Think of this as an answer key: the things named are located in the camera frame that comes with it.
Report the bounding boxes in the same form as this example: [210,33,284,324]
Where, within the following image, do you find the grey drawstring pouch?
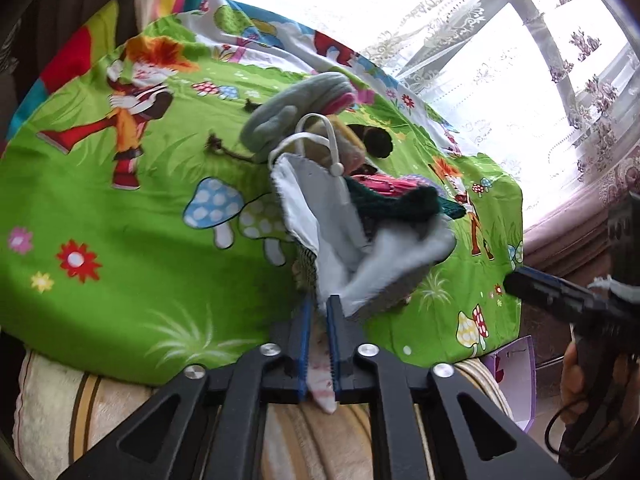
[205,71,357,164]

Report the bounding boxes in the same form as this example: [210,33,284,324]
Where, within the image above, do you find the person's right hand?
[560,341,639,426]

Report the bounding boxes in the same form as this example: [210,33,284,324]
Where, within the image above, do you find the mauve drape curtain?
[524,146,639,286]

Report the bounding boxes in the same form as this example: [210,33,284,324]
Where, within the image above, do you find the purple cardboard box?
[480,335,536,432]

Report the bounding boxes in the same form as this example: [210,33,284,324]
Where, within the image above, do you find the cream floral fabric strip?
[306,311,337,414]

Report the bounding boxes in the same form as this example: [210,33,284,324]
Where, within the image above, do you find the dark green knit item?
[346,178,466,240]

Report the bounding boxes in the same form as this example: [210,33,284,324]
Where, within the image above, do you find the green cartoon mushroom bedsheet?
[1,0,523,385]

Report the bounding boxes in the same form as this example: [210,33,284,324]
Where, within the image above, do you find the dark brown knit ball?
[349,124,394,159]

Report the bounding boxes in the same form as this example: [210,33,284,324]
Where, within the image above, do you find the white lace curtain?
[235,0,639,226]

